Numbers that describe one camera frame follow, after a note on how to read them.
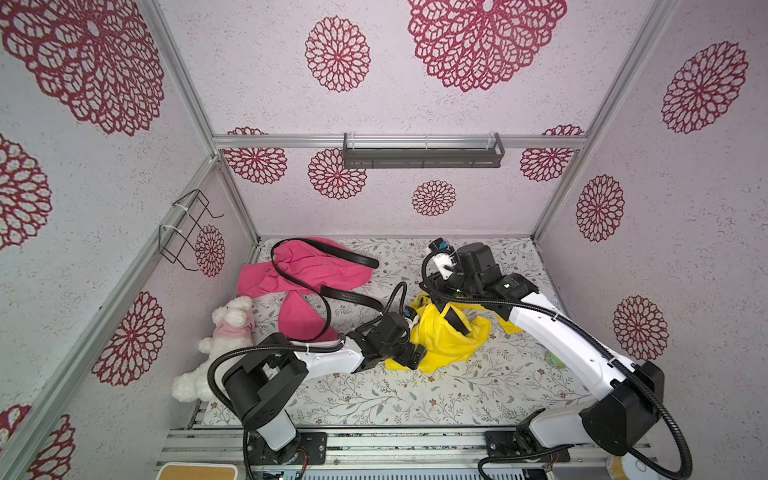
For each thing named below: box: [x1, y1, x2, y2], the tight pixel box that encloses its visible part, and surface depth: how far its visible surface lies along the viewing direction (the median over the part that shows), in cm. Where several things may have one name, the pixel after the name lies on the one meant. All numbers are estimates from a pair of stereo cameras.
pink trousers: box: [237, 243, 373, 339], surface depth 105 cm
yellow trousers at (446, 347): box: [385, 292, 523, 374], surface depth 81 cm
